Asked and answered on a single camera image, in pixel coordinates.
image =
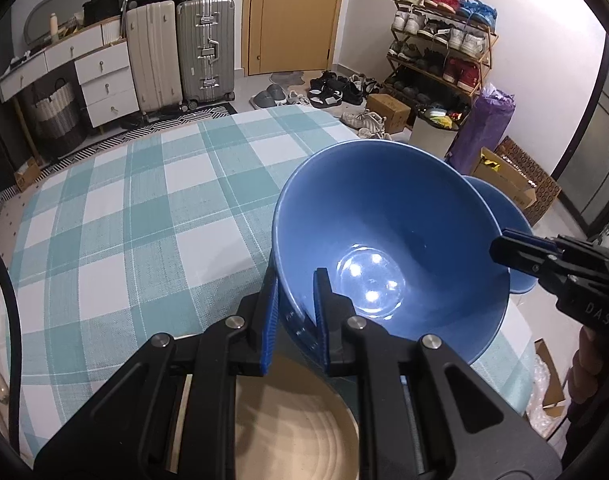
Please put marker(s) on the cream bottle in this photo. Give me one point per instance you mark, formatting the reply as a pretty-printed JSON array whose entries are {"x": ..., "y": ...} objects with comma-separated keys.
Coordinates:
[{"x": 54, "y": 26}]

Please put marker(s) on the small cardboard box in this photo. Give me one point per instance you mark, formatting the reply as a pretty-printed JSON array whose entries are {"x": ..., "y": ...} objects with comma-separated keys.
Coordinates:
[{"x": 28, "y": 174}]

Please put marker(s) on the wooden shoe rack with shoes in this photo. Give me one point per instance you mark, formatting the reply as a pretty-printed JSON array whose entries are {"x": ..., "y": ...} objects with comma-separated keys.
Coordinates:
[{"x": 442, "y": 50}]

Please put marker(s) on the woven laundry basket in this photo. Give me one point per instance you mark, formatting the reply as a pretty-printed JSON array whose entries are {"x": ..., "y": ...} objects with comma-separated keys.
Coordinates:
[{"x": 57, "y": 110}]

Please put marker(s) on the purple bag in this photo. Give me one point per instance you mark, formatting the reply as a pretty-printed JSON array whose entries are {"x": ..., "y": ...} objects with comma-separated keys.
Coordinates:
[{"x": 484, "y": 130}]

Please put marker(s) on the pile of shoes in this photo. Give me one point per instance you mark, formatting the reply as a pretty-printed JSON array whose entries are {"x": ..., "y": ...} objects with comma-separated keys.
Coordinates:
[{"x": 344, "y": 95}]

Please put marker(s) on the flat cardboard piece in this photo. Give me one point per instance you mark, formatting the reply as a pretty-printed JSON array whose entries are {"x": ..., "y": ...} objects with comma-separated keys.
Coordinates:
[{"x": 549, "y": 375}]

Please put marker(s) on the yellow wooden door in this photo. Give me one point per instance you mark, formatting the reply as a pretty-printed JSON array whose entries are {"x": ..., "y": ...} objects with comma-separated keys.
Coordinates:
[{"x": 294, "y": 15}]

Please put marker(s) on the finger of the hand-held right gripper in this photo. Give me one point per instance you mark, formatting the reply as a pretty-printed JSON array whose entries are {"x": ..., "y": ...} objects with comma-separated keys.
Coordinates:
[
  {"x": 531, "y": 240},
  {"x": 524, "y": 257}
]

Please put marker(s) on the silver suitcase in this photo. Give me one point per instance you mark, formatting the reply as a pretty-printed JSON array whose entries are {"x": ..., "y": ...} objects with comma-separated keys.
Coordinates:
[{"x": 206, "y": 50}]

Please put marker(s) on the blue bowl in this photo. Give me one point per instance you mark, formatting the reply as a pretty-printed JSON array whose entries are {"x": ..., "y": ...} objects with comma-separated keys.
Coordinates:
[
  {"x": 504, "y": 210},
  {"x": 384, "y": 220}
]

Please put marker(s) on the white suitcase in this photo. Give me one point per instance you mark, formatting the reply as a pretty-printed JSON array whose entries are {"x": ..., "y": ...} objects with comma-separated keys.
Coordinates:
[{"x": 154, "y": 55}]

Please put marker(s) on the grey slippers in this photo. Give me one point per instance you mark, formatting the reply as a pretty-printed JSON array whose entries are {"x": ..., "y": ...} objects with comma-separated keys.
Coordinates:
[{"x": 269, "y": 96}]

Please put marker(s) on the white dresser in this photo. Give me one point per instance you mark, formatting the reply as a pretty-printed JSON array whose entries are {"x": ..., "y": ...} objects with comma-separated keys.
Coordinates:
[{"x": 94, "y": 75}]

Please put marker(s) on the teal plaid tablecloth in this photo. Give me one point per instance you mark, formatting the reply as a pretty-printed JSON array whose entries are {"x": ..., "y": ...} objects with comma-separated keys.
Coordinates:
[{"x": 134, "y": 240}]

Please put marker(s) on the person's right hand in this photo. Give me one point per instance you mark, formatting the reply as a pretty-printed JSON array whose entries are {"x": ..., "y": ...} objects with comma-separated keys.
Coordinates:
[{"x": 589, "y": 365}]

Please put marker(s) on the white trash bin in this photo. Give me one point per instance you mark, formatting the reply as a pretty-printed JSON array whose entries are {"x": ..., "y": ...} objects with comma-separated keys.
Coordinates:
[{"x": 434, "y": 135}]

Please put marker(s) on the patterned cardboard box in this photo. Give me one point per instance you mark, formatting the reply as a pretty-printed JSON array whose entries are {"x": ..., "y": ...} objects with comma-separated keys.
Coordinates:
[{"x": 521, "y": 180}]

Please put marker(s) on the oval mirror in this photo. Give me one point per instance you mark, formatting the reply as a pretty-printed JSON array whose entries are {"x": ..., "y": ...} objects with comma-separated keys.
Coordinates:
[{"x": 42, "y": 15}]

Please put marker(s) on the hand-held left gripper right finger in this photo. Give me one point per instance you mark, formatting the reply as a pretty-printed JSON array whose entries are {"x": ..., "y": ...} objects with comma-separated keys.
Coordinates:
[{"x": 323, "y": 320}]

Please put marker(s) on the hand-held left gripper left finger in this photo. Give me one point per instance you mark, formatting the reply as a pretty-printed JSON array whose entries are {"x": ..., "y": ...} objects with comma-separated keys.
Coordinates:
[{"x": 269, "y": 325}]

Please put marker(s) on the brown cardboard box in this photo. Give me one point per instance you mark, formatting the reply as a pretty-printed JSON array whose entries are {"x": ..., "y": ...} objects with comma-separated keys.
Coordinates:
[{"x": 389, "y": 112}]

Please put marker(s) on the large cream plate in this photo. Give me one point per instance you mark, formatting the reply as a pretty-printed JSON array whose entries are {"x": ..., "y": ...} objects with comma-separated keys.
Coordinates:
[{"x": 294, "y": 425}]

